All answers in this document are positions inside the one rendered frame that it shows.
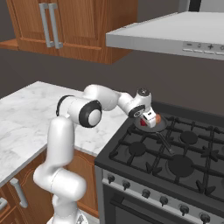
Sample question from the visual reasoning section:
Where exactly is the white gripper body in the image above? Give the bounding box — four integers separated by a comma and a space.
141, 109, 158, 129

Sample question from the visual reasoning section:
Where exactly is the black frying pan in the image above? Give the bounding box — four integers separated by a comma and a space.
134, 114, 176, 156

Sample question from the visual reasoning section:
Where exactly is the black gas stove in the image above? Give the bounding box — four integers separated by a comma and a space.
94, 100, 224, 224

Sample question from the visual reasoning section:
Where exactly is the black stove knob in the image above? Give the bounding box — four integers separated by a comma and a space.
106, 173, 116, 185
178, 203, 190, 217
141, 188, 151, 200
158, 195, 170, 207
121, 179, 131, 192
199, 212, 212, 224

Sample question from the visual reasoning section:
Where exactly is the grey range hood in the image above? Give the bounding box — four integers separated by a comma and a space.
105, 0, 224, 61

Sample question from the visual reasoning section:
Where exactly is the wooden base cabinet door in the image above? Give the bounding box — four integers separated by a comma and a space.
66, 149, 101, 219
0, 186, 18, 224
5, 149, 58, 224

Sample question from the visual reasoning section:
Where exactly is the black oven door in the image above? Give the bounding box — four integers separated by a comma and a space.
101, 183, 224, 224

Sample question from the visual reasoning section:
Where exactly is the black oven door handle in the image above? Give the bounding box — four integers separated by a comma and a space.
108, 198, 165, 224

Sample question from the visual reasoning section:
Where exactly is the wooden wall cabinet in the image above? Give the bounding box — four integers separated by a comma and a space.
5, 0, 139, 66

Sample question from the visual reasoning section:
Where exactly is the wooden wall cabinet door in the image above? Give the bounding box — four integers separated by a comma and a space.
51, 0, 103, 60
6, 0, 53, 50

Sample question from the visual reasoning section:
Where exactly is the grey base cabinet handle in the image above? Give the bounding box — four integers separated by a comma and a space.
9, 177, 29, 209
0, 197, 9, 212

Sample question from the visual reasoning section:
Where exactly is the wooden wall shelf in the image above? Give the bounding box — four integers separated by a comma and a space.
0, 38, 20, 52

